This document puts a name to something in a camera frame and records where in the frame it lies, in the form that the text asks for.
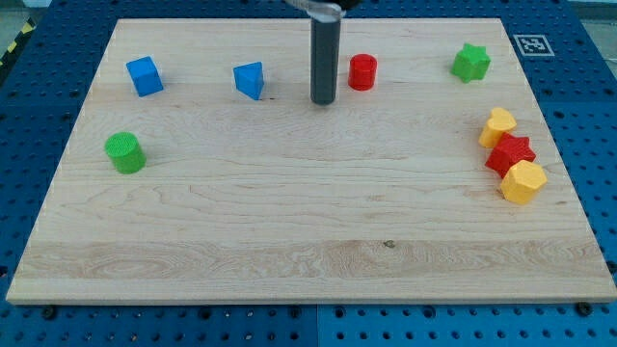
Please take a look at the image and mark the yellow black hazard tape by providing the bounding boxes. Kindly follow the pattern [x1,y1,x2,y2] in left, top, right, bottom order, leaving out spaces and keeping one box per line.
[1,17,37,68]

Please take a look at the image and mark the yellow heart block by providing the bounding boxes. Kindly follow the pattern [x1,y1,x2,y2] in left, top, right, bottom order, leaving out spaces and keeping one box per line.
[478,107,517,148]

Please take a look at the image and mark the red cylinder block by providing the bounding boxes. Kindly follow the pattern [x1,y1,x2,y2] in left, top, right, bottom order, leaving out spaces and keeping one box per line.
[348,53,378,91]

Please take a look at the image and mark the blue triangle block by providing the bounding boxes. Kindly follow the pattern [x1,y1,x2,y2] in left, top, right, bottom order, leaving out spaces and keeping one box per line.
[232,62,264,100]

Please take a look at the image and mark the blue cube block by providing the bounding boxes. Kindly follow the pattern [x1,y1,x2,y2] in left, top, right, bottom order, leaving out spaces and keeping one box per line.
[125,56,164,97]

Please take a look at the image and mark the light wooden board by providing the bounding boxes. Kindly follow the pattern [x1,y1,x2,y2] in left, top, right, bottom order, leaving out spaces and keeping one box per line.
[7,18,616,306]

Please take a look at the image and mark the green star block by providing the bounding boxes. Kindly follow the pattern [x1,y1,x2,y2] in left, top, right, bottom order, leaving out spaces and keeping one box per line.
[450,42,491,83]

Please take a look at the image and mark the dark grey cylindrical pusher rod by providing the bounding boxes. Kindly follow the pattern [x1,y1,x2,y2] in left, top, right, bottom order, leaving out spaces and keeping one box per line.
[309,19,340,105]

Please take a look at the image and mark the yellow hexagon block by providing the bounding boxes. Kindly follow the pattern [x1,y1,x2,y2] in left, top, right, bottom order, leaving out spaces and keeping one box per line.
[500,160,548,204]

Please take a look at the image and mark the green cylinder block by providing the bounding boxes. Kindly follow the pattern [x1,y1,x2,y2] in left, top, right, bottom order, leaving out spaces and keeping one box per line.
[104,132,147,174]

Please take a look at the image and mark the white fiducial marker tag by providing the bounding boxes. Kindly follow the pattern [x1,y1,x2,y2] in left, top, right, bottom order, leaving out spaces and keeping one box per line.
[514,34,554,57]

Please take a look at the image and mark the red star block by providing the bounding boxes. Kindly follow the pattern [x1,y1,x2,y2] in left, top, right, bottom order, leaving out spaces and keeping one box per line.
[485,133,536,178]

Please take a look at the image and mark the translucent rod mount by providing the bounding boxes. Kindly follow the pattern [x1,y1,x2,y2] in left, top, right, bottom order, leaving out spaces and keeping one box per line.
[284,0,345,21]

